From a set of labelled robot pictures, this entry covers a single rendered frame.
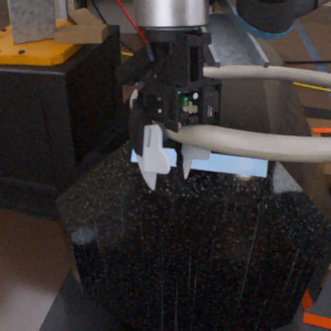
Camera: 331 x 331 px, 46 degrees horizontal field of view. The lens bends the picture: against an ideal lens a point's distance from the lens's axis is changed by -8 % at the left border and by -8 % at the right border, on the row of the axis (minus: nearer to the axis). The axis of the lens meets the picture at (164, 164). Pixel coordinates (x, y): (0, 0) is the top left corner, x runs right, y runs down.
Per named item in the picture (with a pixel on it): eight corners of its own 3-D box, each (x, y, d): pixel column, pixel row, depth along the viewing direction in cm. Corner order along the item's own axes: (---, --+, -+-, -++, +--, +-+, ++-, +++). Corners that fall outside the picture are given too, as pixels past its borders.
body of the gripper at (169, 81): (173, 140, 47) (172, 33, 42) (133, 121, 53) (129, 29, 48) (223, 125, 51) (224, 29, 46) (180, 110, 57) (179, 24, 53)
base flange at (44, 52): (-39, 63, 156) (-41, 52, 154) (20, 26, 195) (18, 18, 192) (59, 66, 147) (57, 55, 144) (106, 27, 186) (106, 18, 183)
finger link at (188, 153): (205, 190, 55) (194, 128, 51) (177, 175, 60) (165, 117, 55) (221, 179, 57) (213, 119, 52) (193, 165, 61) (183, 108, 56)
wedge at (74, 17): (66, 21, 184) (66, 12, 181) (86, 17, 188) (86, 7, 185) (82, 30, 170) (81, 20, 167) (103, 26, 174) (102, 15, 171)
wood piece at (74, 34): (55, 43, 157) (53, 32, 154) (63, 36, 165) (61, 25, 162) (102, 43, 155) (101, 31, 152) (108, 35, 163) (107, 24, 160)
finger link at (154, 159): (155, 205, 51) (166, 131, 48) (129, 188, 55) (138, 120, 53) (175, 202, 53) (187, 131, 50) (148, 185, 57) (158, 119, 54)
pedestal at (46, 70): (-23, 202, 195) (-64, 71, 152) (33, 135, 247) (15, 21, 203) (91, 229, 183) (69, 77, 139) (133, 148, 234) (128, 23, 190)
